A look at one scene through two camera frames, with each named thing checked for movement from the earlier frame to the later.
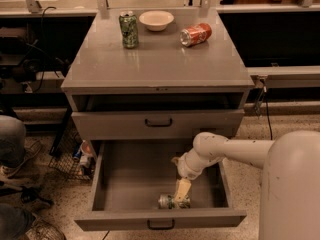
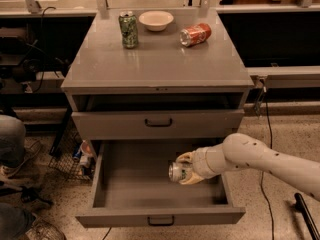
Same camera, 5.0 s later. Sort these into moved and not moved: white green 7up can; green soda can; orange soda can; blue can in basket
Moved: white green 7up can
Not moved: orange soda can; blue can in basket; green soda can
